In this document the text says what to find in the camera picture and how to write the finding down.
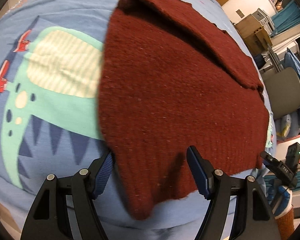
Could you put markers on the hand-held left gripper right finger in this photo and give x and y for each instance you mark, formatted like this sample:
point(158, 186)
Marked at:
point(198, 175)

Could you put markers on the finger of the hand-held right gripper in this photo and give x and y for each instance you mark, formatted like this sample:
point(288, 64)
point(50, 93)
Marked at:
point(268, 160)

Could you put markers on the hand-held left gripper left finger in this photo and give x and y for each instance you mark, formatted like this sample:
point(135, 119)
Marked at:
point(103, 177)

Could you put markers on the dark red knitted sweater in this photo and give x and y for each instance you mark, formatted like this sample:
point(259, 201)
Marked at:
point(170, 92)

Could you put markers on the person's right forearm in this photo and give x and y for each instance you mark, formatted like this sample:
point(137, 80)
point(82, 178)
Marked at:
point(285, 222)

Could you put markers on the person's right hand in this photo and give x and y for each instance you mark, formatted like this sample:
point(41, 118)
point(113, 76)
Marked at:
point(275, 192)

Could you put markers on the printed light blue pillow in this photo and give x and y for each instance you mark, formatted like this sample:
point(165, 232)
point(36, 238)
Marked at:
point(285, 127)

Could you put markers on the grey chair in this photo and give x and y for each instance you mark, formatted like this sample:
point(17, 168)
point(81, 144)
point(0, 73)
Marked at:
point(282, 92)

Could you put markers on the blue dinosaur print bed sheet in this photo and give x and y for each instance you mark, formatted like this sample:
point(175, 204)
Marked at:
point(47, 105)

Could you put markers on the wooden cabinet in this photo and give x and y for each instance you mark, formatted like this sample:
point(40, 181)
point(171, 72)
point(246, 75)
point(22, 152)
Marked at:
point(252, 35)

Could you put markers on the teal curtain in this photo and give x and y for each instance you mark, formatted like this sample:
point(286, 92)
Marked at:
point(290, 17)

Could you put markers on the pink frame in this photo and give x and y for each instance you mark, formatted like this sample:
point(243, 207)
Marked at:
point(297, 137)

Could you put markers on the wall outlet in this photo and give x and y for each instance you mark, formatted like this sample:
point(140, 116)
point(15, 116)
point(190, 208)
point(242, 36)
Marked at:
point(238, 13)

